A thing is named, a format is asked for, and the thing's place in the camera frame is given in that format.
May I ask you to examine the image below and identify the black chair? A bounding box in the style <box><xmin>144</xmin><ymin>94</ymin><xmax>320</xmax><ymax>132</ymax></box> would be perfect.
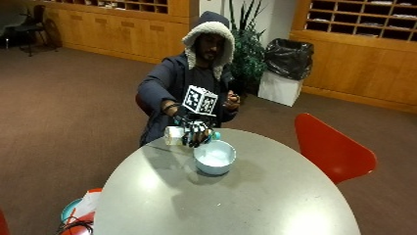
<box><xmin>12</xmin><ymin>4</ymin><xmax>60</xmax><ymax>58</ymax></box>

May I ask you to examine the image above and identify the black cable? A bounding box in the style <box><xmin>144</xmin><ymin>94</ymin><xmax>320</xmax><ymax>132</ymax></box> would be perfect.
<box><xmin>56</xmin><ymin>214</ymin><xmax>95</xmax><ymax>235</ymax></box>

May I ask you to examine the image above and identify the white marker cube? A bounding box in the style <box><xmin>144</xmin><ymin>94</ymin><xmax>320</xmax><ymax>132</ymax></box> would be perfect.
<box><xmin>182</xmin><ymin>84</ymin><xmax>219</xmax><ymax>118</ymax></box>

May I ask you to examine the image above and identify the white bin with black bag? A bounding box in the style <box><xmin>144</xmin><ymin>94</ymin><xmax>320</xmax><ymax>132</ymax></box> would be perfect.
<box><xmin>258</xmin><ymin>37</ymin><xmax>316</xmax><ymax>108</ymax></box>

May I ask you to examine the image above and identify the the person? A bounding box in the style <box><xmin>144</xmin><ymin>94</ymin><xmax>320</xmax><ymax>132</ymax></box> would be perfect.
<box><xmin>138</xmin><ymin>10</ymin><xmax>242</xmax><ymax>148</ymax></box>

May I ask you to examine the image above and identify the white bowl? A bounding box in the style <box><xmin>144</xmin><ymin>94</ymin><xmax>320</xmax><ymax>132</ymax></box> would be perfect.
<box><xmin>192</xmin><ymin>139</ymin><xmax>239</xmax><ymax>176</ymax></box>

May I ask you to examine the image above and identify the red chair with clutter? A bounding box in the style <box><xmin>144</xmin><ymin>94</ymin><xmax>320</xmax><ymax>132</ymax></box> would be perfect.
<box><xmin>56</xmin><ymin>187</ymin><xmax>104</xmax><ymax>235</ymax></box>

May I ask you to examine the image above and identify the wooden pigeonhole shelf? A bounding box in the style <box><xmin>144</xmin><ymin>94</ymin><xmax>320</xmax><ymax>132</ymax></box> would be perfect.
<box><xmin>290</xmin><ymin>0</ymin><xmax>417</xmax><ymax>43</ymax></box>
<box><xmin>42</xmin><ymin>0</ymin><xmax>171</xmax><ymax>16</ymax></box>

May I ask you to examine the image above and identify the green potted plant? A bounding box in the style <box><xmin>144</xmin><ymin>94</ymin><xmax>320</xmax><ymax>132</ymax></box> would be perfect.
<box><xmin>227</xmin><ymin>0</ymin><xmax>268</xmax><ymax>96</ymax></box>

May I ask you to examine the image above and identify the wooden cabinet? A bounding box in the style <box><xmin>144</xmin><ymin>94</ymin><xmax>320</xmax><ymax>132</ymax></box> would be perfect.
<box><xmin>43</xmin><ymin>8</ymin><xmax>191</xmax><ymax>65</ymax></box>
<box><xmin>290</xmin><ymin>30</ymin><xmax>417</xmax><ymax>115</ymax></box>

